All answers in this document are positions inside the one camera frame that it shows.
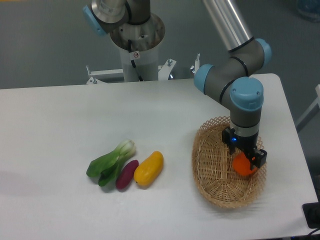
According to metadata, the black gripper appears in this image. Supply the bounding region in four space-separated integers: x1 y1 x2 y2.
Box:
221 127 268 170

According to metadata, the orange fruit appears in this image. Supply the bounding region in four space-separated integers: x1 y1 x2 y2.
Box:
232 152 258 177

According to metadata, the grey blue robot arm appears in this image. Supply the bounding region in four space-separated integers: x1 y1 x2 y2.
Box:
82 0 272 169

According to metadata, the woven wicker basket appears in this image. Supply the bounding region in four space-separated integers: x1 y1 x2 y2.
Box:
191 116 267 209

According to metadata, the white furniture leg right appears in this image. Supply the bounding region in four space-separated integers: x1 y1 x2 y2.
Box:
295 84 320 133

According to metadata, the black device at table edge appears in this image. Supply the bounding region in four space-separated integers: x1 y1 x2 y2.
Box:
302 202 320 229

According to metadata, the yellow mango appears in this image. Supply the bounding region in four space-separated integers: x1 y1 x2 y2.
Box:
133 151 164 187

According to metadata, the purple sweet potato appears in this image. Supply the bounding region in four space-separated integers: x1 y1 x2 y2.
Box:
115 159 139 191

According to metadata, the green bok choy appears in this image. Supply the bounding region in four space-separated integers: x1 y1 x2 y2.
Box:
86 139 136 187

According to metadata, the blue object top right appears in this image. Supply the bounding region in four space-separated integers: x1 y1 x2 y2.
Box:
296 0 320 23

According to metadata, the white metal base frame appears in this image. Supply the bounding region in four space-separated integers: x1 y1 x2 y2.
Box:
86 53 200 85

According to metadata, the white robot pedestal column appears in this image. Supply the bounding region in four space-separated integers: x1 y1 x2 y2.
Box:
119 46 159 82

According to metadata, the black cable on pedestal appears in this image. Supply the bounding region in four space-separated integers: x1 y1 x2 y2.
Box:
127 39 144 82

